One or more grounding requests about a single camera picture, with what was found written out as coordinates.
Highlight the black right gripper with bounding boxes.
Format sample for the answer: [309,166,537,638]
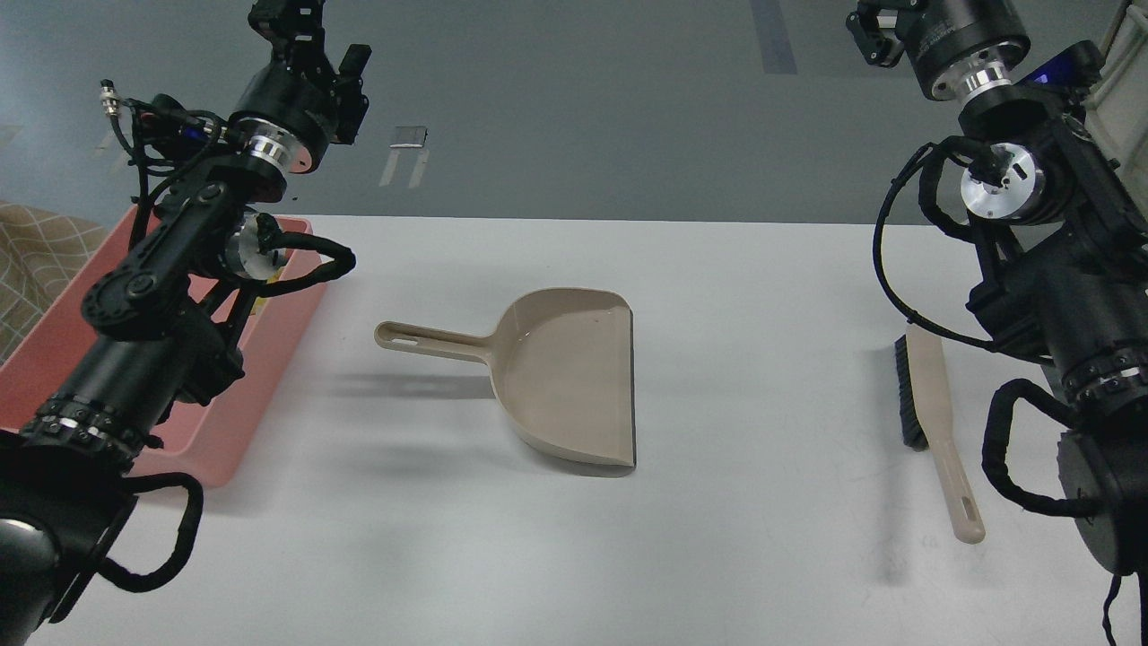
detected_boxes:
[846,1,1031,101]

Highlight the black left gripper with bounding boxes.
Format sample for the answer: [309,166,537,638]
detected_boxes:
[230,1,373,173]

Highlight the beige hand brush black bristles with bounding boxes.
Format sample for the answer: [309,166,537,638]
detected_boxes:
[893,322,987,545]

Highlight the beige plastic dustpan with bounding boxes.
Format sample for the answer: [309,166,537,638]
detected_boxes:
[374,289,637,467]

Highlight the yellow sponge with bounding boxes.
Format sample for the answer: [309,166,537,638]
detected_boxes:
[248,275,282,318]

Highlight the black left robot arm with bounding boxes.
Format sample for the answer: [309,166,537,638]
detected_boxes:
[3,1,372,645]

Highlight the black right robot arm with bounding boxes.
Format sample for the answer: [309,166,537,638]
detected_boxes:
[846,1,1145,604]

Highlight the pink plastic bin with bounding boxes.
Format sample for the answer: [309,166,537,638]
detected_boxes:
[1,213,327,488]

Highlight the white office chair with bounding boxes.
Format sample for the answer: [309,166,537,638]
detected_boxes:
[1085,1,1147,202]

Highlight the beige patterned cloth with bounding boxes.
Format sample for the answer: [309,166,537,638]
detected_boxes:
[1,201,108,361]

